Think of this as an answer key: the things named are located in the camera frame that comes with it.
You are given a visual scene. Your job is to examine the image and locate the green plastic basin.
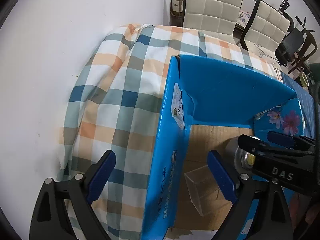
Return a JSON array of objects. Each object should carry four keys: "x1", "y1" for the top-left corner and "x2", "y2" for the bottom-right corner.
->
[{"x1": 299, "y1": 72, "x2": 309, "y2": 87}]

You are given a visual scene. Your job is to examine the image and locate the white quilted chair left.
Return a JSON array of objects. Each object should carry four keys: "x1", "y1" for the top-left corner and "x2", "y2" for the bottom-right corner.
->
[{"x1": 182, "y1": 0, "x2": 243, "y2": 44}]

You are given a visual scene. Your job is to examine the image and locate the black folding chair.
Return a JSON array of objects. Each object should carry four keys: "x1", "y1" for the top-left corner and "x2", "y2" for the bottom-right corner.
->
[{"x1": 275, "y1": 28, "x2": 305, "y2": 66}]

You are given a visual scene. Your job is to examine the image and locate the silver round tin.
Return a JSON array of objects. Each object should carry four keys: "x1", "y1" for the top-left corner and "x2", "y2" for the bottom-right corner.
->
[{"x1": 225, "y1": 136, "x2": 255, "y2": 177}]

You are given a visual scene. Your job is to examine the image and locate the wire clothes hanger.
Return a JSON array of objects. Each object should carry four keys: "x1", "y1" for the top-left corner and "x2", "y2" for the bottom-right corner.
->
[{"x1": 255, "y1": 44, "x2": 279, "y2": 64}]

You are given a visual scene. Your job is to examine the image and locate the white quilted chair right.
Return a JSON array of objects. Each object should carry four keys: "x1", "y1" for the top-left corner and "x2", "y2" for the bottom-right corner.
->
[{"x1": 240, "y1": 0, "x2": 290, "y2": 57}]

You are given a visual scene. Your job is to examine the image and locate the blue cardboard box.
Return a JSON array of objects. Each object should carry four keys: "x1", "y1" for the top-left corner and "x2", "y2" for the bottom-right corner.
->
[{"x1": 141, "y1": 55, "x2": 302, "y2": 239}]

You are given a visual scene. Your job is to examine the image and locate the blue striped cloth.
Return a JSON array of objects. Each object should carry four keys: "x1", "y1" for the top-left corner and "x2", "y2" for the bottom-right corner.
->
[{"x1": 280, "y1": 72, "x2": 316, "y2": 139}]

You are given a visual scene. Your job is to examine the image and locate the clear acrylic box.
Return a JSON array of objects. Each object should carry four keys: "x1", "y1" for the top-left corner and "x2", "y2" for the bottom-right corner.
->
[{"x1": 184, "y1": 165, "x2": 228, "y2": 217}]

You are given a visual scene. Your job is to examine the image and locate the plaid checkered cloth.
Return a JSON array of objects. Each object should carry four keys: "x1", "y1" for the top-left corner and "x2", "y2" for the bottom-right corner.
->
[{"x1": 57, "y1": 24, "x2": 277, "y2": 239}]

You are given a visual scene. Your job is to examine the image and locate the dark wooden chair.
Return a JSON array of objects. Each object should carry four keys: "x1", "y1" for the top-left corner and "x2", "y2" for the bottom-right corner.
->
[{"x1": 288, "y1": 16, "x2": 318, "y2": 74}]

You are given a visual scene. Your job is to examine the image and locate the white quilted chair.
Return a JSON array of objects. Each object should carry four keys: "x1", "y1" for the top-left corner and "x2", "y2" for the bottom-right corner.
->
[
  {"x1": 240, "y1": 0, "x2": 290, "y2": 57},
  {"x1": 182, "y1": 0, "x2": 243, "y2": 44}
]

